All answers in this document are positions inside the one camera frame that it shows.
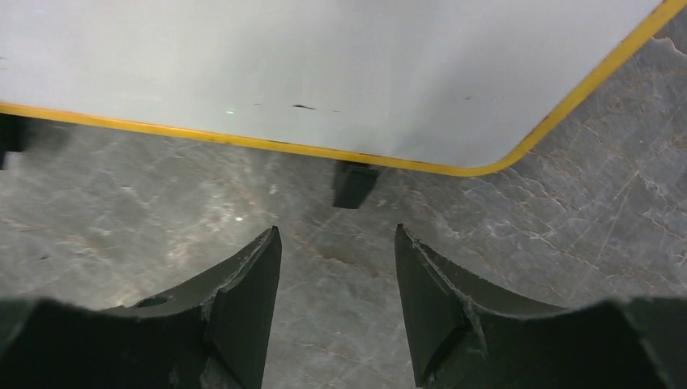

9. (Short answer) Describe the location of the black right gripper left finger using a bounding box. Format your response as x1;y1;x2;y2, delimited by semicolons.
1;226;282;388

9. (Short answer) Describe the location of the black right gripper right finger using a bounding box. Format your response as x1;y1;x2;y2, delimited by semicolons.
395;224;686;388

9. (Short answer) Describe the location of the yellow framed whiteboard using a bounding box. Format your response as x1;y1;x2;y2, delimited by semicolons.
1;1;685;177

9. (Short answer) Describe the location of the black whiteboard stand foot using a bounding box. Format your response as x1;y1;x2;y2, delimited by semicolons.
332;160;380;209
1;113;32;170

